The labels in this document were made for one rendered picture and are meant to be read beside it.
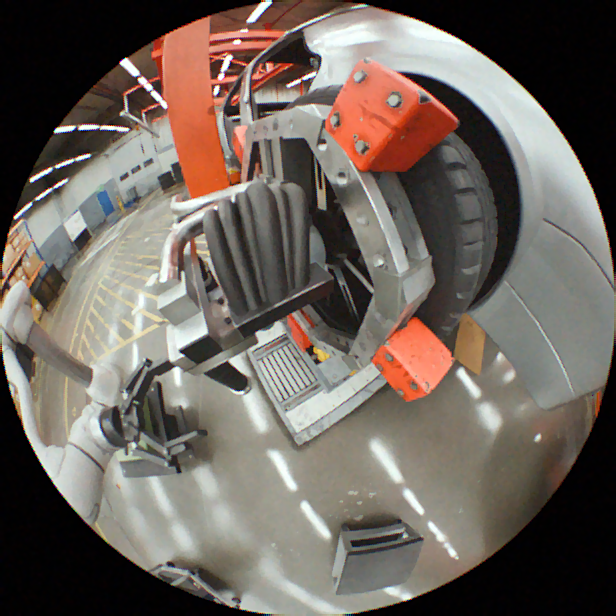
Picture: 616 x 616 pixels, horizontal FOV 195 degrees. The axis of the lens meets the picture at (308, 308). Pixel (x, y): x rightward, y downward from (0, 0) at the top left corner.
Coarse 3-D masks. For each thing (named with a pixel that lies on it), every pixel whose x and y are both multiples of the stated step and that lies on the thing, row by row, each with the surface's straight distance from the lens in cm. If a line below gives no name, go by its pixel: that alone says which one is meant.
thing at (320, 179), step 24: (312, 168) 61; (312, 192) 67; (312, 216) 47; (336, 216) 38; (336, 240) 75; (336, 264) 45; (360, 264) 40; (336, 288) 64; (360, 288) 66; (336, 312) 56; (360, 312) 46
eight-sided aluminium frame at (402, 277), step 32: (256, 128) 38; (288, 128) 27; (320, 128) 21; (256, 160) 47; (320, 160) 22; (352, 192) 18; (384, 192) 21; (352, 224) 19; (384, 224) 17; (416, 224) 21; (384, 256) 17; (416, 256) 20; (384, 288) 18; (416, 288) 19; (320, 320) 55; (384, 320) 21; (352, 352) 33
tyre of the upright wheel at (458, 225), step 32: (320, 96) 36; (448, 160) 23; (416, 192) 24; (448, 192) 22; (480, 192) 30; (448, 224) 23; (480, 224) 25; (448, 256) 23; (480, 256) 25; (448, 288) 25; (448, 320) 27
